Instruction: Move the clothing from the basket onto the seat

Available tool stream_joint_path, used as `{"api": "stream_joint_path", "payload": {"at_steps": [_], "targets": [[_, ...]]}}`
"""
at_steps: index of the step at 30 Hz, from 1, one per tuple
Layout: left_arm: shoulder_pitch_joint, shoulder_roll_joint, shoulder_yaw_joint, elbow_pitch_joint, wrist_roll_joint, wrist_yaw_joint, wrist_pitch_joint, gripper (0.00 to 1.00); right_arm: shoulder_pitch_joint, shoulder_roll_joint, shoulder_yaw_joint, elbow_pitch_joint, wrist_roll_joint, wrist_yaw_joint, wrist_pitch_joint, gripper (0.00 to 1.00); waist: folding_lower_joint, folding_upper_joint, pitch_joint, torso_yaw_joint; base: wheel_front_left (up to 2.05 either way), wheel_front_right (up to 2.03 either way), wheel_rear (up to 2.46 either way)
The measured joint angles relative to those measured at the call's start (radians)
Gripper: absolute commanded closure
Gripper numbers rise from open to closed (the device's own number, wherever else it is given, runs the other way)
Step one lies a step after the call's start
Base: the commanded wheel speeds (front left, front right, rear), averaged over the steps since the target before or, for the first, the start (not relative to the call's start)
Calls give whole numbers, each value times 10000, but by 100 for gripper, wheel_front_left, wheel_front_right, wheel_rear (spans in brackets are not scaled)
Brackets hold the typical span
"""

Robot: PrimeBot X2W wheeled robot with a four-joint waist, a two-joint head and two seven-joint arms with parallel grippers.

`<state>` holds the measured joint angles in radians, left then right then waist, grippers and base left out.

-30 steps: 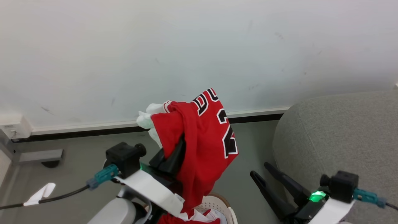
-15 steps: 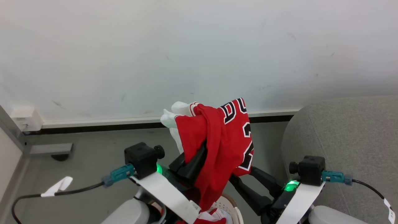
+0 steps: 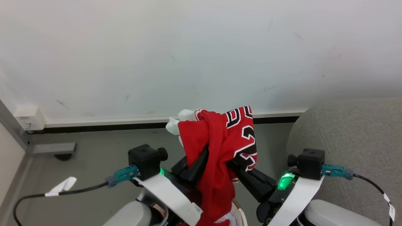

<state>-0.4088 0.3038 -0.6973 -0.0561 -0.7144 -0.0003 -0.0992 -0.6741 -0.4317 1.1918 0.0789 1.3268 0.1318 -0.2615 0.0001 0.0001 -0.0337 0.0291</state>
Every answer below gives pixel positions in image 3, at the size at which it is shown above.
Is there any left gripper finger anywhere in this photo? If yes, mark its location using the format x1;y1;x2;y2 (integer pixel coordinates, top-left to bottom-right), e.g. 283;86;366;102
171;156;189;176
180;147;210;186

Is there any right teal cable connector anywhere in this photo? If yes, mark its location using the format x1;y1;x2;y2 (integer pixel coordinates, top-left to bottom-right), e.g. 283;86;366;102
322;164;354;180

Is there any white laundry basket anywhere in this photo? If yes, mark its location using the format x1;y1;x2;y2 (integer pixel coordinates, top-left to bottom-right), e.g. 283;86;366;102
217;199;248;226

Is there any teal cable connector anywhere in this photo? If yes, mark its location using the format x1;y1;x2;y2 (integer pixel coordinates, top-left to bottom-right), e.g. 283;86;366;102
106;165;139;188
322;164;354;180

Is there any grey fabric sofa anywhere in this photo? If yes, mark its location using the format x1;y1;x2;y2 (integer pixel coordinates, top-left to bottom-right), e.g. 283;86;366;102
286;98;402;226

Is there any white garment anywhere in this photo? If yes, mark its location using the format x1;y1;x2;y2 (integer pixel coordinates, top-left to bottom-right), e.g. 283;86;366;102
166;109;201;147

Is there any white wall baseboard strip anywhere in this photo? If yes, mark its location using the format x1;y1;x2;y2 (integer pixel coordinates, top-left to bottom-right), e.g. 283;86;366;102
45;109;307;133

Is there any left white camera bracket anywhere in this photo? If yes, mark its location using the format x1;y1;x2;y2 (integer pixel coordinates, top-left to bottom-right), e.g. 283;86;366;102
133;173;203;226

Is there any grey floor door stop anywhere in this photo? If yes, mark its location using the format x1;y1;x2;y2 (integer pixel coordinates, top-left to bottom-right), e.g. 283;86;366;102
32;143;77;161

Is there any left teal cable connector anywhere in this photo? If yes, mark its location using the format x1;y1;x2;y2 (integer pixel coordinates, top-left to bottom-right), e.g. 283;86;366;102
106;165;139;188

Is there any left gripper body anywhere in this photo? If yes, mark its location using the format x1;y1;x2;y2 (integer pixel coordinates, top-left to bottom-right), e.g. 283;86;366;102
159;168;203;206

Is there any black camera cable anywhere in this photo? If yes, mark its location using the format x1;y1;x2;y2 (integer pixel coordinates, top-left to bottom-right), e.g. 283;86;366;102
13;176;109;226
352;173;395;226

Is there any right black camera cable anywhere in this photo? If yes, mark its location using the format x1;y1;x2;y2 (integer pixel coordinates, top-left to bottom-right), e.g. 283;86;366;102
352;173;395;226

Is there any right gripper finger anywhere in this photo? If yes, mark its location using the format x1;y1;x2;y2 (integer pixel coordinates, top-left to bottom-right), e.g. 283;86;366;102
227;161;271;203
248;167;277;189

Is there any left black camera cable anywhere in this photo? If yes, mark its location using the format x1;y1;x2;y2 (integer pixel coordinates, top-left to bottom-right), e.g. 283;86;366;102
13;176;109;226

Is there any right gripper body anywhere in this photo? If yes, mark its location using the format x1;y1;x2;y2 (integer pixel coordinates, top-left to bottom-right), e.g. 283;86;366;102
256;170;299;225

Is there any red basketball jersey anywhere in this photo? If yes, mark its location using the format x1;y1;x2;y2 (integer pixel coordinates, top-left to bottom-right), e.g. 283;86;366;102
178;106;258;226

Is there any white wall socket box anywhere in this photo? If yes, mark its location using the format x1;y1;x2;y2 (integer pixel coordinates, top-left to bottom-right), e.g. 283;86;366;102
14;106;46;131

